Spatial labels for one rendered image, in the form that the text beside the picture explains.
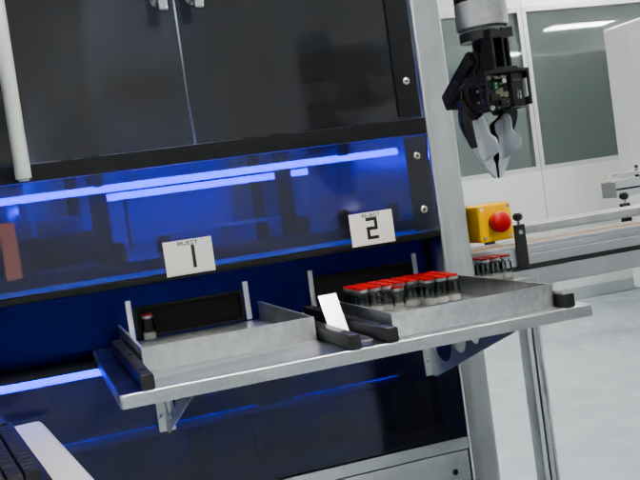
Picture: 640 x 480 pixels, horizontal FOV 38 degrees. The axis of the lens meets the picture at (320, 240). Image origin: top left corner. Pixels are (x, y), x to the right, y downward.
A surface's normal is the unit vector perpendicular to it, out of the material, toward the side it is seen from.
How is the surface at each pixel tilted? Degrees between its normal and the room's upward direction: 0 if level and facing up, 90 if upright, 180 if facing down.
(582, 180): 90
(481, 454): 90
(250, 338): 90
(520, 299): 90
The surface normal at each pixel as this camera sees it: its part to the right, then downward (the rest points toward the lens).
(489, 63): -0.94, 0.14
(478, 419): 0.30, 0.00
